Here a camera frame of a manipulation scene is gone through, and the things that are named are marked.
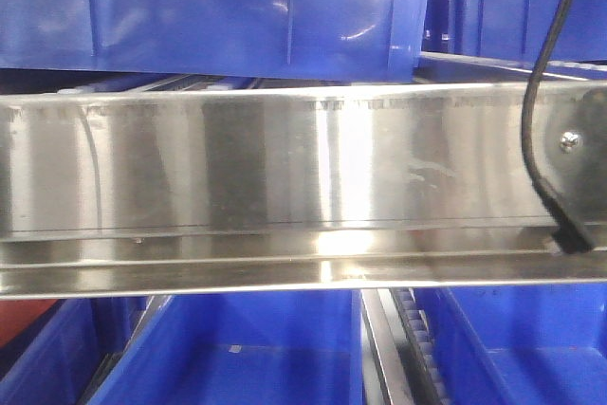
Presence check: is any upper centre blue plastic bin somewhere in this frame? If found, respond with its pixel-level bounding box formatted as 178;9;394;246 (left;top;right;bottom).
1;0;427;82

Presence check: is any stainless steel shelf front rail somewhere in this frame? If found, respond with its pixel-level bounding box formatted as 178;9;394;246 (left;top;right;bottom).
1;82;606;299

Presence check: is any lower right blue plastic bin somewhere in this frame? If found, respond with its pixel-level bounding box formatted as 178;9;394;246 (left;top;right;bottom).
414;284;606;404

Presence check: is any roller track rail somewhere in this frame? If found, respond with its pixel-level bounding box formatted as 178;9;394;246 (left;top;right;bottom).
360;288;451;404

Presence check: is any red object at left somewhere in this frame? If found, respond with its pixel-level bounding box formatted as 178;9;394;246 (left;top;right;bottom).
0;299;56;348

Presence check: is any upper right blue plastic bin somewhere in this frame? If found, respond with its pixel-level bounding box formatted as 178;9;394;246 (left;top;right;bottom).
422;0;606;64

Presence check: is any left metal guide rail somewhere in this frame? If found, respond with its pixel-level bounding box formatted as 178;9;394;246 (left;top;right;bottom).
77;295;172;405

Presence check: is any lower left blue plastic bin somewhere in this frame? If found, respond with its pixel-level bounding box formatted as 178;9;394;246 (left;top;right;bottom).
1;297;146;404

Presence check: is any blue plastic bin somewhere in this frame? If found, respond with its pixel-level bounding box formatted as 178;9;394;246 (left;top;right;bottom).
422;0;606;64
414;284;606;404
1;297;146;404
1;0;427;82
90;290;363;404

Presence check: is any lower centre blue plastic bin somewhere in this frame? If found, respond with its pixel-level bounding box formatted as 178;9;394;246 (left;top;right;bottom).
90;290;363;404

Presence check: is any silver round-head screw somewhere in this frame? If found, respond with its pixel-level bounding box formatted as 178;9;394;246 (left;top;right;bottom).
559;130;582;154

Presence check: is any black cable with plug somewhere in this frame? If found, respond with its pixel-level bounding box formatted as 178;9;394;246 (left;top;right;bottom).
520;0;596;254

